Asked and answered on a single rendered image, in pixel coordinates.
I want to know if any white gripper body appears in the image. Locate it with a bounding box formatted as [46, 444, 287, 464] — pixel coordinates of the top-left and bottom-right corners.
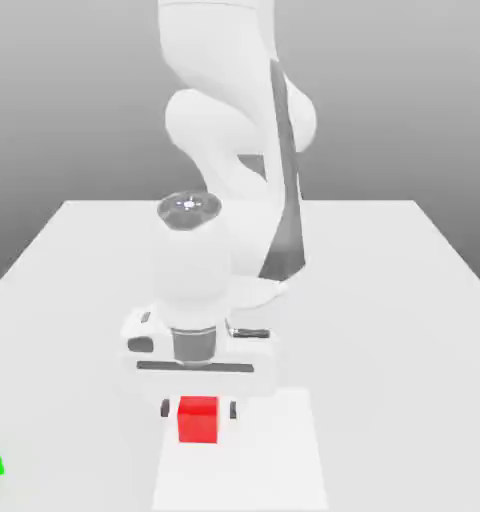
[118, 351, 280, 398]

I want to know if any small red cube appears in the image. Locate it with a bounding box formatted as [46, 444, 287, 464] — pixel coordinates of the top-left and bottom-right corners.
[177, 395, 220, 446]

